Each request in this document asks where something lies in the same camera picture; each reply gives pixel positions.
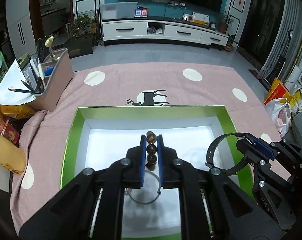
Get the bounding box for brown wooden bead bracelet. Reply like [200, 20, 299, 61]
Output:
[145, 130, 157, 172]

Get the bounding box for white plastic shopping bag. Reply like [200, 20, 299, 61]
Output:
[265, 98, 292, 138]

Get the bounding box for dark metal bangle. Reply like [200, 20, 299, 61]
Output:
[125, 170, 161, 205]

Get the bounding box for yellow red paper bag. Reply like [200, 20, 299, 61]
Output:
[264, 78, 291, 105]

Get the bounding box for green cardboard box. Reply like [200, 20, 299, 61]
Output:
[60, 106, 241, 239]

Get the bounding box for pink polka dot blanket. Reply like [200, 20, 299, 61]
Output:
[10, 62, 280, 231]

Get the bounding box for small potted floor plant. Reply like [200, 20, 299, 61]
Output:
[224, 34, 239, 52]

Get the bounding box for yellow bear water bottle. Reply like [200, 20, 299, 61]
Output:
[0, 135, 27, 175]

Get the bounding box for potted plant on cabinet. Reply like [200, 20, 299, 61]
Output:
[218, 11, 233, 34]

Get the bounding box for white tv cabinet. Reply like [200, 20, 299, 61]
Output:
[102, 17, 228, 49]

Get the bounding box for pink desk organizer box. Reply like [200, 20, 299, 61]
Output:
[28, 48, 74, 112]

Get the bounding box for white paper sheet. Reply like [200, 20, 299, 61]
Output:
[0, 60, 36, 106]

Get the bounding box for floor plants in planter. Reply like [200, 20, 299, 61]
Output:
[64, 14, 101, 59]

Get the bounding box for clear plastic storage bin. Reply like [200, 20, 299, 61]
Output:
[99, 2, 138, 21]

